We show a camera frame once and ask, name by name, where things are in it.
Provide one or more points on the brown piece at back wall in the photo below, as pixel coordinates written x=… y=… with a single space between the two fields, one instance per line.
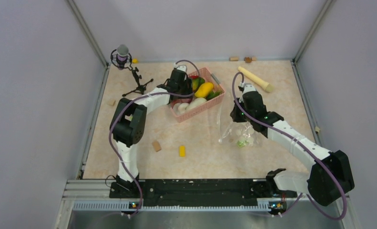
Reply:
x=250 y=59

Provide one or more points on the green leafy vegetable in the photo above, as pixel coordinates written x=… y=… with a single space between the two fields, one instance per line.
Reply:
x=213 y=95

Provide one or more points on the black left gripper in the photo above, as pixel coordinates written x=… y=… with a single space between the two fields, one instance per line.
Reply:
x=188 y=83

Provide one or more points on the light wooden block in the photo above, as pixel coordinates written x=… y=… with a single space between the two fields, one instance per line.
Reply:
x=111 y=102

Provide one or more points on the brown wooden block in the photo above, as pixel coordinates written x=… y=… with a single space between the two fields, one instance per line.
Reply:
x=156 y=146

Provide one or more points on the yellow toy block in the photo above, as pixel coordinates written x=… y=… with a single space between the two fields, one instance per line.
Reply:
x=182 y=151

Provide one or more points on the microphone on black tripod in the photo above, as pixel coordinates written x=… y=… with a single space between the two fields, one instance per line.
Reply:
x=122 y=59

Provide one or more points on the beige wooden rolling pin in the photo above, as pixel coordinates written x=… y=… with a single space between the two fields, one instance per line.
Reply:
x=266 y=86

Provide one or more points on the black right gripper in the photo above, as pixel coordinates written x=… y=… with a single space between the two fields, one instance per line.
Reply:
x=235 y=117

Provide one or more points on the white radish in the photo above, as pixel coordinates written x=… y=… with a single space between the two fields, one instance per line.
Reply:
x=195 y=103

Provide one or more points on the green orange mango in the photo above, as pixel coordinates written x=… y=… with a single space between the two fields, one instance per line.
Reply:
x=197 y=82

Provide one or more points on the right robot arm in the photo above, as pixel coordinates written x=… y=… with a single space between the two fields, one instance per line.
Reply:
x=328 y=177

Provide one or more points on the pink plastic basket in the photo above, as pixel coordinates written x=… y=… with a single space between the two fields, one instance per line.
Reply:
x=209 y=77

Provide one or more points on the cork at back wall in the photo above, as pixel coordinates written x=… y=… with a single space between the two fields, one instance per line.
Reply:
x=234 y=58

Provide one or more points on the clear dotted zip top bag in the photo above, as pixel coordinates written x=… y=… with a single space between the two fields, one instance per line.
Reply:
x=230 y=132

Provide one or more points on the yellow mango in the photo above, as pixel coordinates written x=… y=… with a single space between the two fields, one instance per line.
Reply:
x=204 y=90

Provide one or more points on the green toy brick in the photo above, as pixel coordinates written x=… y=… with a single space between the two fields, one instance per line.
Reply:
x=242 y=143

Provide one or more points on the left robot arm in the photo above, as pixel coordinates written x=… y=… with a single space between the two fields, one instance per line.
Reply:
x=128 y=123

